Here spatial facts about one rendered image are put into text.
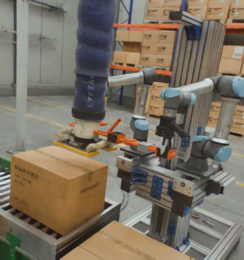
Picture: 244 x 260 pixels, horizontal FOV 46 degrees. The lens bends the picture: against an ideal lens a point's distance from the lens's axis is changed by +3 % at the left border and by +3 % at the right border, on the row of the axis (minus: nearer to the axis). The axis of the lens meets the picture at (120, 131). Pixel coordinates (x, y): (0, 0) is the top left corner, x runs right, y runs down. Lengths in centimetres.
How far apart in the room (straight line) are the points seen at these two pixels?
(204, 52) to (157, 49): 769
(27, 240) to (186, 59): 165
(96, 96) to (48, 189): 70
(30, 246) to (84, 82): 109
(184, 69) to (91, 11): 83
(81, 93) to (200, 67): 89
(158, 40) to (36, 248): 853
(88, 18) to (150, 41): 825
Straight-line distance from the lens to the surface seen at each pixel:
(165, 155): 159
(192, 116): 219
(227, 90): 188
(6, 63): 1171
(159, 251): 202
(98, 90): 180
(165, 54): 966
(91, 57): 177
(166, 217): 241
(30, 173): 213
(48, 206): 206
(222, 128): 190
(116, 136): 173
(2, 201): 250
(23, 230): 207
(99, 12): 179
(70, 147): 188
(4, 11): 1174
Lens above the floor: 169
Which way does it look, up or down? 13 degrees down
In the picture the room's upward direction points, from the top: 7 degrees clockwise
